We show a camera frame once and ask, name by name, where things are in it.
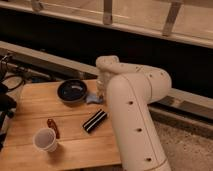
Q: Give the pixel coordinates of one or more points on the black white striped block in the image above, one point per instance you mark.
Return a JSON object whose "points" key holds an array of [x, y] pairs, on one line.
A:
{"points": [[94, 121]]}

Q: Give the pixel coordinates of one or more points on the dark ceramic bowl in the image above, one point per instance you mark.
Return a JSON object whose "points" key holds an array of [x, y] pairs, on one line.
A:
{"points": [[73, 90]]}

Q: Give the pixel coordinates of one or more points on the brown red small object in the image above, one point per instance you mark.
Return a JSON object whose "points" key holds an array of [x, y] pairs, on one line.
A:
{"points": [[51, 124]]}

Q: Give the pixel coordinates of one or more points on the white paper cup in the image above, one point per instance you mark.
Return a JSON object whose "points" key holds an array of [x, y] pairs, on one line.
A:
{"points": [[45, 140]]}

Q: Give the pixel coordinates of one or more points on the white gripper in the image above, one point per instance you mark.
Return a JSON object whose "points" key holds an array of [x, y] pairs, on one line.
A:
{"points": [[101, 90]]}

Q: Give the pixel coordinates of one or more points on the black equipment at left edge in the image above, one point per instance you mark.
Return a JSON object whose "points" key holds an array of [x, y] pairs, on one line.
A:
{"points": [[6, 103]]}

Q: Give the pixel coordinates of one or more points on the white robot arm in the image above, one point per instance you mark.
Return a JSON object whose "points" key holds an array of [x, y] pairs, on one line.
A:
{"points": [[128, 90]]}

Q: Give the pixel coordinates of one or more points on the white blue sponge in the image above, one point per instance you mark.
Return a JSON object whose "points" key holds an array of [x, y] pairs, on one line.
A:
{"points": [[93, 99]]}

